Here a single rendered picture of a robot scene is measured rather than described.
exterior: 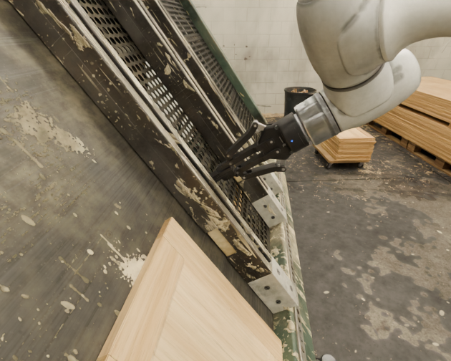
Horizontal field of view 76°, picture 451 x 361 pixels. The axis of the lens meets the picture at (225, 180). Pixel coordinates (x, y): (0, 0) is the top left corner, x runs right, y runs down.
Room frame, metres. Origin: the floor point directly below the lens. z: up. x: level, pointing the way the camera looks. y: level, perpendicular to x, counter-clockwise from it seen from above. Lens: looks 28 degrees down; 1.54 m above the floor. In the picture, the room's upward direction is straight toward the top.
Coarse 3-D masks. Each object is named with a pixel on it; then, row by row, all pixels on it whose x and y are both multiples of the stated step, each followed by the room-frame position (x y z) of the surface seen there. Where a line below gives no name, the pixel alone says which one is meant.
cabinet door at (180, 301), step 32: (160, 256) 0.34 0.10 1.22; (192, 256) 0.40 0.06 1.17; (160, 288) 0.30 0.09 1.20; (192, 288) 0.34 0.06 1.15; (224, 288) 0.40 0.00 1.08; (128, 320) 0.23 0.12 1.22; (160, 320) 0.25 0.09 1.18; (192, 320) 0.29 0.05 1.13; (224, 320) 0.34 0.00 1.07; (256, 320) 0.40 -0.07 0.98; (128, 352) 0.20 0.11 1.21; (160, 352) 0.22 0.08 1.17; (192, 352) 0.25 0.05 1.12; (224, 352) 0.29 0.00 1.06; (256, 352) 0.33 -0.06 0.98
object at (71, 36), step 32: (32, 0) 0.53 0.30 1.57; (64, 0) 0.55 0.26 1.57; (64, 32) 0.53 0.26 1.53; (96, 32) 0.57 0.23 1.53; (64, 64) 0.53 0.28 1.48; (96, 64) 0.53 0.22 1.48; (96, 96) 0.53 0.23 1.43; (128, 96) 0.52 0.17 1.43; (128, 128) 0.52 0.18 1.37; (160, 128) 0.52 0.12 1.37; (160, 160) 0.51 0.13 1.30; (192, 160) 0.55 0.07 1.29; (192, 192) 0.51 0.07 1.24; (224, 224) 0.50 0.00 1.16; (256, 256) 0.49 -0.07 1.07; (256, 288) 0.49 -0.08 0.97; (288, 288) 0.50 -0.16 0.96
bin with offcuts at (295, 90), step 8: (288, 88) 4.87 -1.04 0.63; (296, 88) 4.92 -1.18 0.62; (304, 88) 4.89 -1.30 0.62; (312, 88) 4.79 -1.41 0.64; (288, 96) 4.54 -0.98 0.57; (296, 96) 4.46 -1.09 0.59; (304, 96) 4.44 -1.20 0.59; (288, 104) 4.55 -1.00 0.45; (296, 104) 4.47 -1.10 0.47; (288, 112) 4.55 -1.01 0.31
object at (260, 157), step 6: (276, 150) 0.54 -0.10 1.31; (258, 156) 0.56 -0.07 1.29; (264, 156) 0.55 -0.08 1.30; (270, 156) 0.55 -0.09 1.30; (246, 162) 0.57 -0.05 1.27; (252, 162) 0.56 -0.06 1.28; (258, 162) 0.56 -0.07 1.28; (240, 168) 0.56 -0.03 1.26; (246, 168) 0.56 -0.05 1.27; (234, 174) 0.55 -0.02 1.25
